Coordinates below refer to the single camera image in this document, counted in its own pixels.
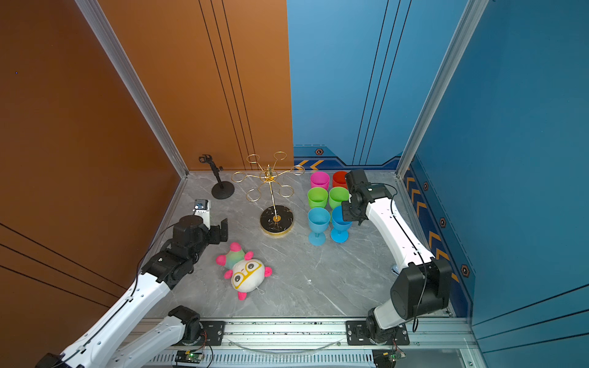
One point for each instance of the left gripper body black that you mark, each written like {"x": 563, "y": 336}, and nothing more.
{"x": 214, "y": 236}

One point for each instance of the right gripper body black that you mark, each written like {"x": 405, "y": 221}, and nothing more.
{"x": 349, "y": 212}

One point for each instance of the green wine glass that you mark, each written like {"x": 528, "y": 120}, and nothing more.
{"x": 317, "y": 197}
{"x": 338, "y": 195}

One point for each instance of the light blue wine glass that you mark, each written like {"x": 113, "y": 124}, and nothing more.
{"x": 318, "y": 220}

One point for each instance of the red wine glass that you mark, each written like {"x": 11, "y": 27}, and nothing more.
{"x": 339, "y": 179}

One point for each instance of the pink wine glass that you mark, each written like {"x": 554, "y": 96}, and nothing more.
{"x": 320, "y": 180}

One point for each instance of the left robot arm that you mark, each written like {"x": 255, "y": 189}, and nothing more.
{"x": 103, "y": 344}

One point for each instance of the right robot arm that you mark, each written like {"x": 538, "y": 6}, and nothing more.
{"x": 423, "y": 284}

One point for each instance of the gold wine glass rack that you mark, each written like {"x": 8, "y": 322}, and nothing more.
{"x": 276, "y": 220}

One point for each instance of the black phone stand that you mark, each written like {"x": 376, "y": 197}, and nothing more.
{"x": 223, "y": 189}

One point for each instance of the plush toy with glasses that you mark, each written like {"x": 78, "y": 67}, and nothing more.
{"x": 244, "y": 272}

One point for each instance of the left circuit board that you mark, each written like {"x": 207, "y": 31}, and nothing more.
{"x": 188, "y": 357}

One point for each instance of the circuit board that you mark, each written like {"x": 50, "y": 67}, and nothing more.
{"x": 385, "y": 358}
{"x": 188, "y": 357}

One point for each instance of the right circuit board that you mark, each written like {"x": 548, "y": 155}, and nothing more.
{"x": 385, "y": 358}

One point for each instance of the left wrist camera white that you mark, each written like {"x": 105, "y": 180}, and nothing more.
{"x": 201, "y": 208}

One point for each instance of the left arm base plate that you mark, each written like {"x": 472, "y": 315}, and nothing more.
{"x": 209, "y": 332}

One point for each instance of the aluminium front rail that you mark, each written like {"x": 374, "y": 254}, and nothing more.
{"x": 322, "y": 342}

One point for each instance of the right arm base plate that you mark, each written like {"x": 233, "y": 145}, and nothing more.
{"x": 358, "y": 334}

